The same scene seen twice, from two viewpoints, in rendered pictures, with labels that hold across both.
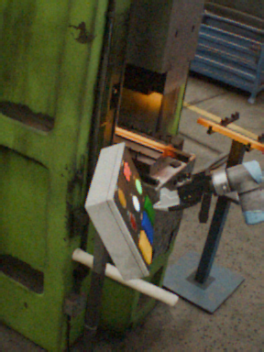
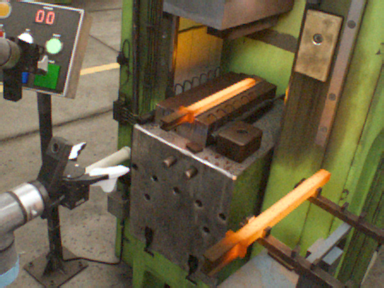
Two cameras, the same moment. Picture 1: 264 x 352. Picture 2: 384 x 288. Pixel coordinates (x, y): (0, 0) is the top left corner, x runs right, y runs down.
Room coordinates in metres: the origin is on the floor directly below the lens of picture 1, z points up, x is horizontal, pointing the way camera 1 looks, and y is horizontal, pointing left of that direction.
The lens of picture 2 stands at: (2.10, -1.25, 1.60)
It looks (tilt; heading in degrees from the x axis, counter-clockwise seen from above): 27 degrees down; 93
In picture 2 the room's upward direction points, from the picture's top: 9 degrees clockwise
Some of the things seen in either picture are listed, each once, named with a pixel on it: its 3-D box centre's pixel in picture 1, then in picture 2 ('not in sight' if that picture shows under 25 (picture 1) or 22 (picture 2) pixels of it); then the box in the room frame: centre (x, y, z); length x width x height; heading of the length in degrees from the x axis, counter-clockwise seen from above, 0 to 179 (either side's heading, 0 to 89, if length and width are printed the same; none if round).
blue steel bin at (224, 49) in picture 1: (226, 52); not in sight; (6.05, -0.94, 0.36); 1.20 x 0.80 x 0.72; 59
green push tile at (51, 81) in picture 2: (148, 210); (47, 75); (1.44, -0.08, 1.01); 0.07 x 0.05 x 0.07; 179
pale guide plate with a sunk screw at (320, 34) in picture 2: not in sight; (317, 45); (2.22, -0.14, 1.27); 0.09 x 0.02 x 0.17; 154
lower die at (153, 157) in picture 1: (116, 143); (219, 101); (1.97, 0.07, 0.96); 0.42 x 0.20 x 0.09; 64
